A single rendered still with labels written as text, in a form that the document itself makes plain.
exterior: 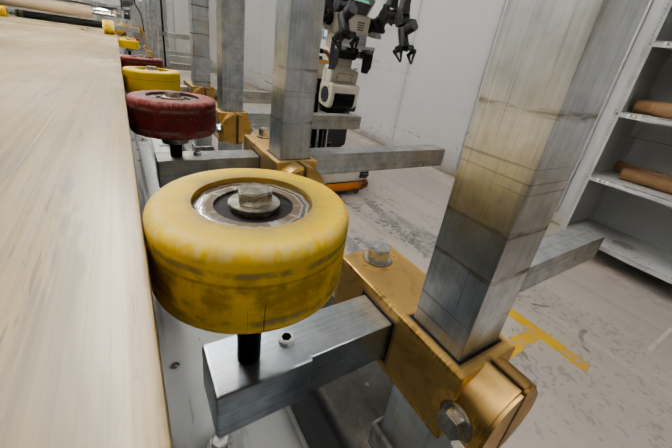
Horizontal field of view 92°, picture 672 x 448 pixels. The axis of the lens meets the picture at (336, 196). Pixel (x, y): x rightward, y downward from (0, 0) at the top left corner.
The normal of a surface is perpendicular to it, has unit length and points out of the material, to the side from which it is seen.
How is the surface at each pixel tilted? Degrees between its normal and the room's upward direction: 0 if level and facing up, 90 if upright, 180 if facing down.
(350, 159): 90
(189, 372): 0
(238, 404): 90
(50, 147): 0
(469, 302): 90
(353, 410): 0
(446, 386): 90
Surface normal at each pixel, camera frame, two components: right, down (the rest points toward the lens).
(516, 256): 0.51, 0.40
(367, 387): 0.13, -0.91
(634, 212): -0.85, 0.11
